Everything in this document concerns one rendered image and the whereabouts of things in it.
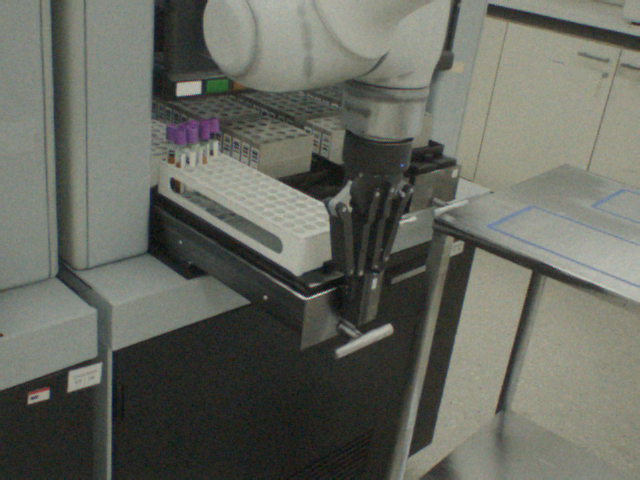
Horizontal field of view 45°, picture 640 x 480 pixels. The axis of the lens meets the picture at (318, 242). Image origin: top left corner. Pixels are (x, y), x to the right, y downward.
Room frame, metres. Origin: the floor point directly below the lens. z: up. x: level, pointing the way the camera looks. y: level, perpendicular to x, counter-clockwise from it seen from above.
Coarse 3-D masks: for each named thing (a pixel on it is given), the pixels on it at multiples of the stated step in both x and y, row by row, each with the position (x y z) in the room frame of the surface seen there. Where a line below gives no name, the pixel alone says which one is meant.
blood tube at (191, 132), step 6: (186, 132) 0.99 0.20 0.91; (192, 132) 0.99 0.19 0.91; (186, 138) 0.99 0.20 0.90; (192, 138) 0.99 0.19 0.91; (192, 144) 0.99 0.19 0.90; (186, 150) 1.00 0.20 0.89; (192, 150) 0.99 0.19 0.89; (186, 156) 1.00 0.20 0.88; (192, 156) 0.99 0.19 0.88; (186, 162) 1.00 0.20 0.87; (192, 162) 0.99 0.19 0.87; (186, 186) 1.00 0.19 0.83
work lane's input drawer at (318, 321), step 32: (160, 224) 0.97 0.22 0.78; (192, 224) 0.93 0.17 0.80; (192, 256) 0.91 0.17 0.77; (224, 256) 0.87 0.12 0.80; (256, 256) 0.84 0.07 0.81; (256, 288) 0.82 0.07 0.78; (288, 288) 0.79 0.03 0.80; (320, 288) 0.79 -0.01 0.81; (288, 320) 0.78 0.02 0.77; (320, 320) 0.79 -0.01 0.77
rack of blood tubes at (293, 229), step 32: (160, 160) 1.00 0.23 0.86; (224, 160) 1.05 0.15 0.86; (160, 192) 1.00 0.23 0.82; (192, 192) 0.99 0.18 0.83; (224, 192) 0.91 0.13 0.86; (256, 192) 0.93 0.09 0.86; (288, 192) 0.95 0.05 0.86; (224, 224) 0.90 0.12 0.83; (256, 224) 0.95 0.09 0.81; (288, 224) 0.85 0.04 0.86; (320, 224) 0.86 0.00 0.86; (288, 256) 0.81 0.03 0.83; (320, 256) 0.83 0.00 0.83
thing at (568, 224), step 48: (528, 192) 1.20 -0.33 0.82; (576, 192) 1.23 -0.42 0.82; (624, 192) 1.26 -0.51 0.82; (432, 240) 1.04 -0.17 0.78; (480, 240) 0.99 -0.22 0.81; (528, 240) 0.99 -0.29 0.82; (576, 240) 1.02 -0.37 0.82; (624, 240) 1.04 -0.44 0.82; (432, 288) 1.03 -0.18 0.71; (528, 288) 1.37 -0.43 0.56; (576, 288) 0.90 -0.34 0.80; (624, 288) 0.88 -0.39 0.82; (432, 336) 1.04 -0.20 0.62; (528, 336) 1.36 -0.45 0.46; (480, 432) 1.26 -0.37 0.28; (528, 432) 1.28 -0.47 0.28
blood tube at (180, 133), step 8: (176, 128) 0.98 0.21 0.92; (184, 128) 0.99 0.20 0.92; (176, 136) 0.98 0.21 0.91; (184, 136) 0.98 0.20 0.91; (176, 144) 0.98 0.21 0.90; (184, 144) 0.98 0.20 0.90; (176, 152) 0.98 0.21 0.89; (184, 152) 0.98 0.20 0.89; (176, 160) 0.98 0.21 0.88; (184, 160) 0.98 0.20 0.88; (176, 184) 0.98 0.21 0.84; (176, 192) 0.98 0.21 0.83
